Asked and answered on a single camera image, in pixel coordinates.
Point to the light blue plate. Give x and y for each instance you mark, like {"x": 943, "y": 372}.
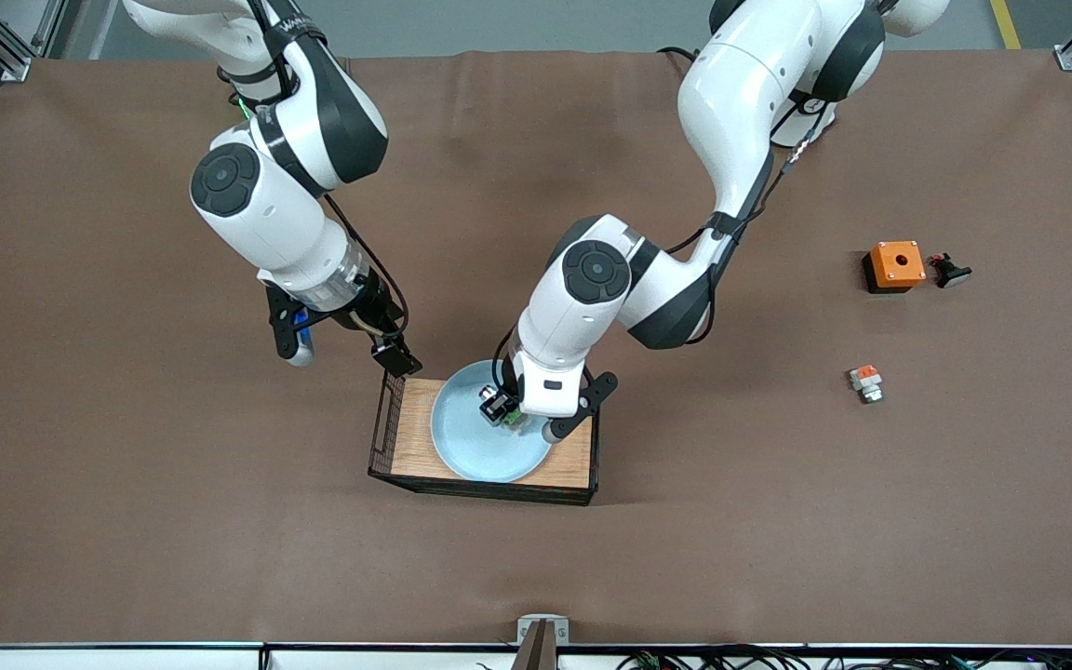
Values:
{"x": 471, "y": 447}

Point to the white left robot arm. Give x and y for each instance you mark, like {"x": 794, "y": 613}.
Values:
{"x": 741, "y": 84}

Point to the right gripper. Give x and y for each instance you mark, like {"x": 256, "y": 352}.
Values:
{"x": 374, "y": 314}

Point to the brown table cover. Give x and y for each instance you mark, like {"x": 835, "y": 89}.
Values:
{"x": 127, "y": 465}

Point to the green white red button switch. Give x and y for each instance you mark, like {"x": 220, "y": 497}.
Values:
{"x": 518, "y": 418}

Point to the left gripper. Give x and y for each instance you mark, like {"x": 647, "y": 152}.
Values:
{"x": 502, "y": 400}

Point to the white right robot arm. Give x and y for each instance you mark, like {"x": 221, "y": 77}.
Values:
{"x": 257, "y": 214}

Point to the orange white switch block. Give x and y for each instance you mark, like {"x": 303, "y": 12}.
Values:
{"x": 866, "y": 381}

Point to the orange button box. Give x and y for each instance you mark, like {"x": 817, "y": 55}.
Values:
{"x": 896, "y": 264}

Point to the white table edge rail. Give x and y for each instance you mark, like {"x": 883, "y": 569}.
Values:
{"x": 99, "y": 658}

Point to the black push button head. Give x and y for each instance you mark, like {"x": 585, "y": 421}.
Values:
{"x": 950, "y": 271}

